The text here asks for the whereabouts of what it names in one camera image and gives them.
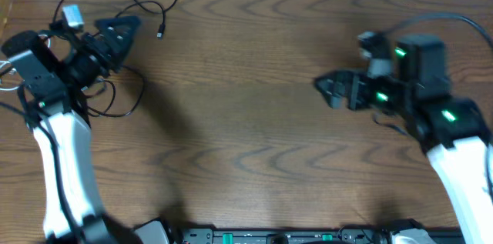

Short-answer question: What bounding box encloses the thin black USB cable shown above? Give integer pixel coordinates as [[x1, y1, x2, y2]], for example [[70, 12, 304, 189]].
[[51, 0, 181, 41]]

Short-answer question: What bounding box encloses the white USB cable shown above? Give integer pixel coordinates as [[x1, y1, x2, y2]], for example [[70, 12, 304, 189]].
[[0, 33, 52, 92]]

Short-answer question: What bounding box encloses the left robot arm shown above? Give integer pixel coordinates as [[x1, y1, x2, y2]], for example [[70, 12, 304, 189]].
[[2, 16, 142, 243]]

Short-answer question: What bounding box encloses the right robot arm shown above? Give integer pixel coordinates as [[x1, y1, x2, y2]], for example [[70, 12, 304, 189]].
[[314, 32, 492, 243]]

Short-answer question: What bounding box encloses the thick black left camera cable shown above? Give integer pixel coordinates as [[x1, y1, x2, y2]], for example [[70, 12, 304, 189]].
[[0, 62, 84, 244]]

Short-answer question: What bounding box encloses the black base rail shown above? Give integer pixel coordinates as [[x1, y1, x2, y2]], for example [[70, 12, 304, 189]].
[[132, 216, 463, 244]]

